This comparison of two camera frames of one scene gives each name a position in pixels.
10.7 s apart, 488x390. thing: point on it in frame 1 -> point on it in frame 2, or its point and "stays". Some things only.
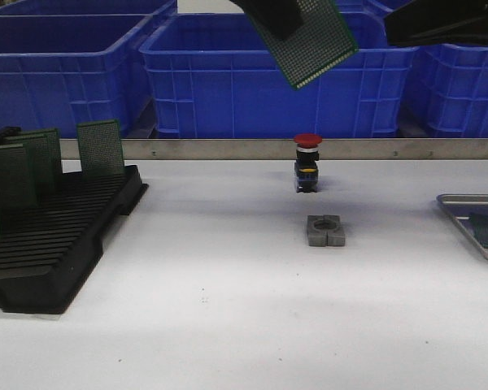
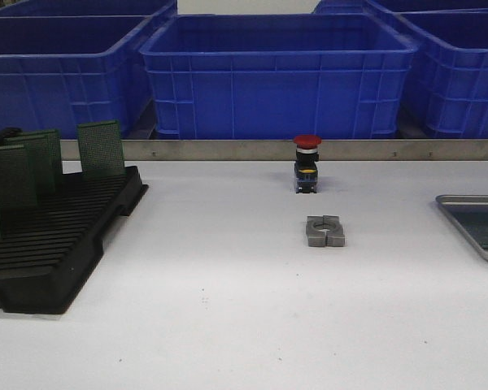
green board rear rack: [100, 148] stays
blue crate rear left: [85, 8] stays
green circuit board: [322, 41] -> [484, 223]
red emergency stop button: [306, 168] stays
